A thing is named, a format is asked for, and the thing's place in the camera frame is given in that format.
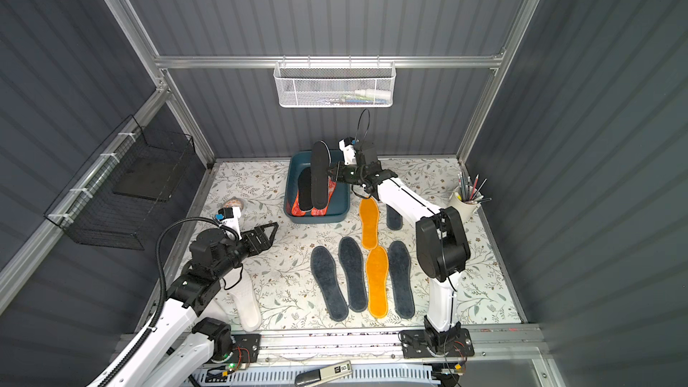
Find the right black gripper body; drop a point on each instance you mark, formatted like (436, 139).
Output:
(341, 172)

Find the yellow fleece insole lower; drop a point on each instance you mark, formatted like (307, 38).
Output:
(377, 268)

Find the white tube in basket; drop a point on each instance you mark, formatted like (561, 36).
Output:
(377, 96)

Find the teal plastic storage box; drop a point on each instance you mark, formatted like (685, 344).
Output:
(339, 204)

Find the white pen cup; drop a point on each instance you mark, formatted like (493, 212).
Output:
(466, 198)

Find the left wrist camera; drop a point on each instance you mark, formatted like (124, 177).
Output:
(228, 218)

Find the grey handheld device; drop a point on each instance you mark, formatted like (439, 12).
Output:
(323, 375)

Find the white insole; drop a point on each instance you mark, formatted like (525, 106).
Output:
(240, 287)
(215, 311)

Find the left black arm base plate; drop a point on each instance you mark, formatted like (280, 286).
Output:
(240, 349)

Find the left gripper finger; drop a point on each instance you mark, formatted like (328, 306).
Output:
(255, 246)
(263, 233)

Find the red patterned insole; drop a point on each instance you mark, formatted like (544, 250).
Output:
(296, 210)
(314, 212)

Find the black insole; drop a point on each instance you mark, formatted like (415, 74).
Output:
(320, 163)
(304, 192)

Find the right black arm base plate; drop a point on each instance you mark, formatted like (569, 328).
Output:
(456, 343)

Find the yellow fleece insole upper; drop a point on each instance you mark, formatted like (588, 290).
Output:
(369, 215)

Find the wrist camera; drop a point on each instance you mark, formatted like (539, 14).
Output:
(228, 218)
(348, 148)

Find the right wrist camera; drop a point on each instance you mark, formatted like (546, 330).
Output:
(348, 148)

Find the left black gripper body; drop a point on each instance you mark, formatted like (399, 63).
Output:
(251, 239)

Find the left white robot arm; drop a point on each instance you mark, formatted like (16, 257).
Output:
(178, 338)

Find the white wire mesh basket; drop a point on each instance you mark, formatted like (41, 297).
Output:
(314, 85)

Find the patterned tape roll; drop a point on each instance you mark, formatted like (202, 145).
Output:
(234, 202)

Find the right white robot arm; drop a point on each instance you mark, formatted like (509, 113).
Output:
(442, 248)

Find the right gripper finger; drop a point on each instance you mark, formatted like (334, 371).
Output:
(337, 168)
(337, 176)

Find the dark grey fleece insole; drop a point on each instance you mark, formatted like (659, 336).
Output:
(351, 260)
(400, 270)
(394, 220)
(323, 268)

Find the black wire mesh basket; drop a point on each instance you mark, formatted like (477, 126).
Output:
(120, 199)

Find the yellow fleece insole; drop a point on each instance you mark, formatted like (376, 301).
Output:
(369, 215)
(377, 268)

